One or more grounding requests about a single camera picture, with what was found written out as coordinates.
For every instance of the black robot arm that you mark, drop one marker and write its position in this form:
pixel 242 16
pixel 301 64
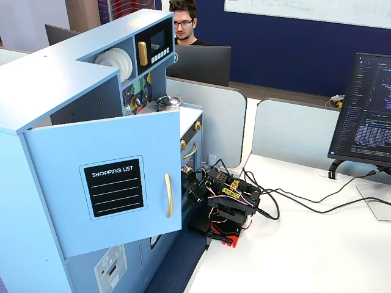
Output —
pixel 241 189

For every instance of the gold stove knob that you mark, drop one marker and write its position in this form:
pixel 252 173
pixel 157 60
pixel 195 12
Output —
pixel 183 145
pixel 197 125

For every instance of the black rimmed glasses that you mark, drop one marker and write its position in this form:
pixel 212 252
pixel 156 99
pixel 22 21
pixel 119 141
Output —
pixel 183 23

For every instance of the dark monitor back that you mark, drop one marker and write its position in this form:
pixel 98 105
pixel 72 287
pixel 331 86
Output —
pixel 58 35

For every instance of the large monitor showing code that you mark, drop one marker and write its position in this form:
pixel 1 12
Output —
pixel 366 107

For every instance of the man with glasses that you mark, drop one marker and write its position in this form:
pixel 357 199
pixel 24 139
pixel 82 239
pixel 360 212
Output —
pixel 183 18

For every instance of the blue wooden toy kitchen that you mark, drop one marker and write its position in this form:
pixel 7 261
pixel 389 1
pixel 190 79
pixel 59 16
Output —
pixel 61 76

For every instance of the black monitor back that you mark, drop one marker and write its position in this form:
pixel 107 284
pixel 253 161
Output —
pixel 201 64

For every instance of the red robot base mount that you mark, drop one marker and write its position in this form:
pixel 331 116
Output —
pixel 232 239

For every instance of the whiteboard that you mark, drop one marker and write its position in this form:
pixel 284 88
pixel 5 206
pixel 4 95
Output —
pixel 305 12

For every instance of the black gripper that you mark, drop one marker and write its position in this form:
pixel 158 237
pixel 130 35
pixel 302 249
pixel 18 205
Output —
pixel 193 195

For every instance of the blue oven door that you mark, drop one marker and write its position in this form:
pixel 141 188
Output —
pixel 192 164

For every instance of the metal ladle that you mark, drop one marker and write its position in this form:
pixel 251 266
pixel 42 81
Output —
pixel 137 101

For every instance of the black flat box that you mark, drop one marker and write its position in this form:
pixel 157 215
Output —
pixel 198 227

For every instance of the silver monitor stand base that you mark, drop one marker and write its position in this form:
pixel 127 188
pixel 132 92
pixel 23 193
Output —
pixel 375 207

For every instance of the blue cabinet door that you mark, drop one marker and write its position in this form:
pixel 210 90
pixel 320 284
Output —
pixel 122 137

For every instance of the yellow white clutter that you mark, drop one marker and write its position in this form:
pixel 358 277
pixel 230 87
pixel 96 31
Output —
pixel 337 102

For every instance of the blue fridge lower door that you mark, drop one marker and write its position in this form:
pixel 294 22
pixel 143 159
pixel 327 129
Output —
pixel 134 268

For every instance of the shopping list sticker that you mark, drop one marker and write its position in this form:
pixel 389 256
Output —
pixel 113 195

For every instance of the silver toy spatula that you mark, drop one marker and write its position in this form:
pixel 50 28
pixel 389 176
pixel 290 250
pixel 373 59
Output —
pixel 127 110

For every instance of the light grey desk divider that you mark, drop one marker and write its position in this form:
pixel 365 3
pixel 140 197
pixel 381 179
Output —
pixel 220 122
pixel 290 131

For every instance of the steel pot lid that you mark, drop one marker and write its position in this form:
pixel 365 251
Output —
pixel 168 100

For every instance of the white power outlet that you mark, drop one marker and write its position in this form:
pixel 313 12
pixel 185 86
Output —
pixel 212 160

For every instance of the steel toy pot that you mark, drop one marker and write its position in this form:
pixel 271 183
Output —
pixel 169 107

